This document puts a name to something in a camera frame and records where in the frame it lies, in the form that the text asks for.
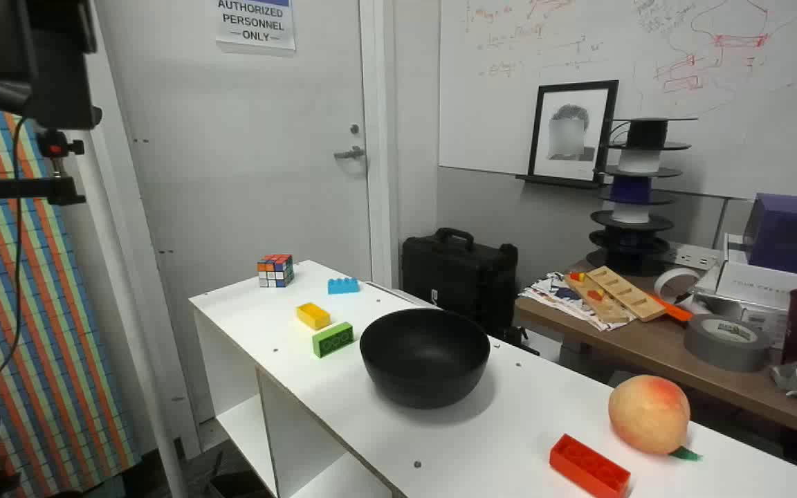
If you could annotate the authorized personnel sign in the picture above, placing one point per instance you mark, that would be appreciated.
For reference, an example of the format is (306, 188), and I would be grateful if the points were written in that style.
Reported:
(256, 22)

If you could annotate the white door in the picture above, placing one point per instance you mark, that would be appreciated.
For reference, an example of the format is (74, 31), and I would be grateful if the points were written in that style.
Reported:
(234, 166)

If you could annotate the purple box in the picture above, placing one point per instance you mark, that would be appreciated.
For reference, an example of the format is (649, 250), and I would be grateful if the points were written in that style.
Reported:
(795, 235)

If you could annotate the blue toy block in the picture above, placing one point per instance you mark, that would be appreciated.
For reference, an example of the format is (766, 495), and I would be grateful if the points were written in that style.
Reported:
(345, 286)

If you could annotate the wooden game box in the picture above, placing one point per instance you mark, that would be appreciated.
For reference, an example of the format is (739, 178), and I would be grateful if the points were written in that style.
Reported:
(622, 294)

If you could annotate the whiteboard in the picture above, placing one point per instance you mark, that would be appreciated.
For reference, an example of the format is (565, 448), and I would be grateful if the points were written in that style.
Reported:
(692, 92)

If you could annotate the colourful striped curtain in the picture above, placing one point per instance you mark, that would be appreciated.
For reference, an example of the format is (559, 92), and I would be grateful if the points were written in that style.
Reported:
(41, 348)

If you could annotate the stack of filament spools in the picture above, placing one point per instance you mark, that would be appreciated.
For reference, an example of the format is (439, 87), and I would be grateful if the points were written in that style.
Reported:
(634, 221)

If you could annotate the toy peach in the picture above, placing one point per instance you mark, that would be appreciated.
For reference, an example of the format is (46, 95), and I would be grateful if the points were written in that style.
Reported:
(649, 416)

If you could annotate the white cardboard box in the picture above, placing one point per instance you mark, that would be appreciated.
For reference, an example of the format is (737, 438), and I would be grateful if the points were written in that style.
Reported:
(748, 279)

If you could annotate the black hard case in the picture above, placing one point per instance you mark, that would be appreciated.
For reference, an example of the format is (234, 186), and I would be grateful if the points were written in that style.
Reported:
(458, 278)

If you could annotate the pile of magazines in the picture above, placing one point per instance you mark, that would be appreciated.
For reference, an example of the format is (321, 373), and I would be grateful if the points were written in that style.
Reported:
(559, 300)

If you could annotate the black framed portrait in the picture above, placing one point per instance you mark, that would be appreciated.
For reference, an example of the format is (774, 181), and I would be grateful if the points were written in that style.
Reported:
(572, 131)

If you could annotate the red toy block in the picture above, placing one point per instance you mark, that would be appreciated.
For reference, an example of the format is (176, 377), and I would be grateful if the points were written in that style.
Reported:
(587, 464)

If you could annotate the black bowl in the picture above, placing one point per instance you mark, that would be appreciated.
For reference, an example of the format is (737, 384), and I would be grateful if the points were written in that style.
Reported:
(424, 361)

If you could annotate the wooden desk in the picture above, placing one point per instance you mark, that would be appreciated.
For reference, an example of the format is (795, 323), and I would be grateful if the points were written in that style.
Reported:
(658, 354)

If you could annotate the black camera on tripod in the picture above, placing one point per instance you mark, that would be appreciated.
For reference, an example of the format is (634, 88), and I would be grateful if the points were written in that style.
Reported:
(67, 116)

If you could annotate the green toy block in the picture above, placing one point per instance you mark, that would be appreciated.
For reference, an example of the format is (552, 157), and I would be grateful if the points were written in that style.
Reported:
(334, 341)

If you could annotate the grey duct tape roll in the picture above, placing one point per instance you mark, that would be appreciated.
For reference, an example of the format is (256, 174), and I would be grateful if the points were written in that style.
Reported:
(728, 343)

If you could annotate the Rubik's cube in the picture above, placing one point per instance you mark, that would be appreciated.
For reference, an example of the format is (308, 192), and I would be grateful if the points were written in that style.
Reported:
(276, 268)

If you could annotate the white shelf table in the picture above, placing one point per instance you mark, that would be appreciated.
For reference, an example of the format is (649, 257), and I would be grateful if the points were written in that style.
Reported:
(511, 416)

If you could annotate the yellow toy block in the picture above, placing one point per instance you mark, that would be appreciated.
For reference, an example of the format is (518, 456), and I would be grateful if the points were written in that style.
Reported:
(313, 315)

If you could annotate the white tape roll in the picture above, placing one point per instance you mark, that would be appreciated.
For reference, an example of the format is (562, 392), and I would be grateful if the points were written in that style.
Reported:
(677, 279)

